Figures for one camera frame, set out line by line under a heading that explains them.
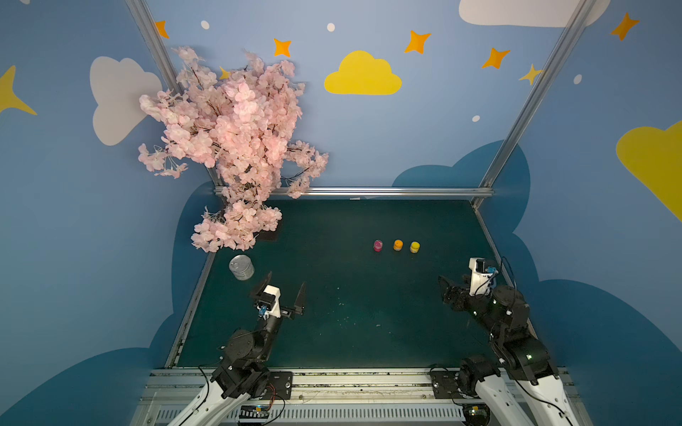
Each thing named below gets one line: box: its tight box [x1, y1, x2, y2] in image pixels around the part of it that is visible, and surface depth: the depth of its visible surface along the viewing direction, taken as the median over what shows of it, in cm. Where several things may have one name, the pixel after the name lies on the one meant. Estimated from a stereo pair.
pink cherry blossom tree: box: [138, 46, 330, 252], surface depth 75 cm
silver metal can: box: [229, 254, 255, 281], surface depth 95 cm
